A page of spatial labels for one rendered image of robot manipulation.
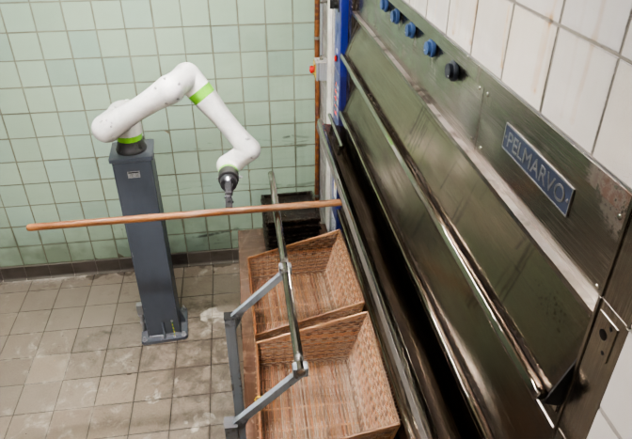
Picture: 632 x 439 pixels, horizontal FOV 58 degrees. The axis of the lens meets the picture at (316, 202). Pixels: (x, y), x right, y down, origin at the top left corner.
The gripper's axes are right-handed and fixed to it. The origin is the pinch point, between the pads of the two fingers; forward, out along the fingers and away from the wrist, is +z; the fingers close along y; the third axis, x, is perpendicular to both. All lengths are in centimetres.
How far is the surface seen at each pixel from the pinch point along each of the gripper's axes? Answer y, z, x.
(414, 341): -22, 108, -47
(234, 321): 25, 44, 0
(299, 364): 1, 90, -19
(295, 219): 33, -34, -31
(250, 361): 61, 32, -4
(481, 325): -38, 120, -57
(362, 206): -22, 43, -47
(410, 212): -35, 69, -56
